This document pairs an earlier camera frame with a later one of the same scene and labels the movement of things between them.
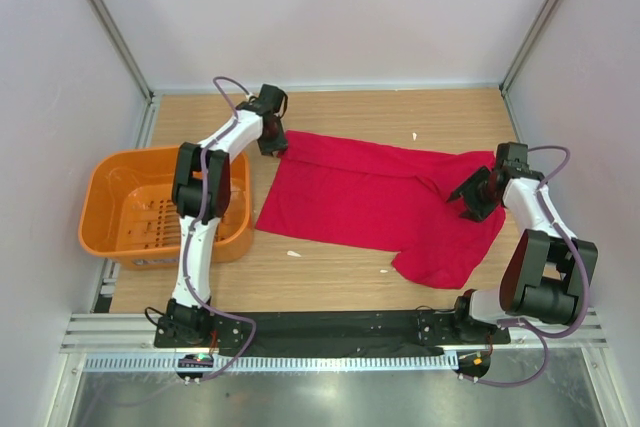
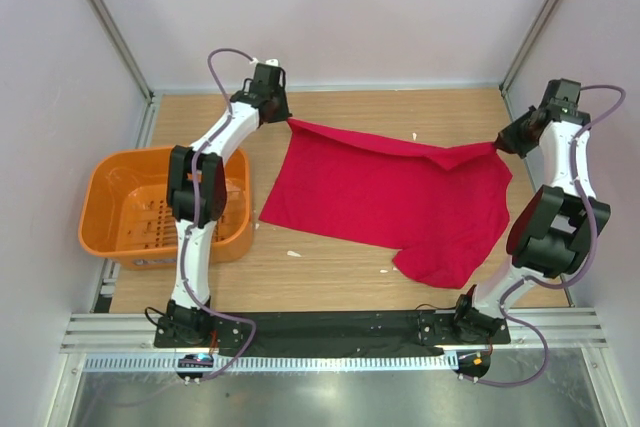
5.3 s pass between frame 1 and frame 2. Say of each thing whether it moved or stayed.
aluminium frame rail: stayed
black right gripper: moved
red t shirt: stayed
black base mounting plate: stayed
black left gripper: moved
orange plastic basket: stayed
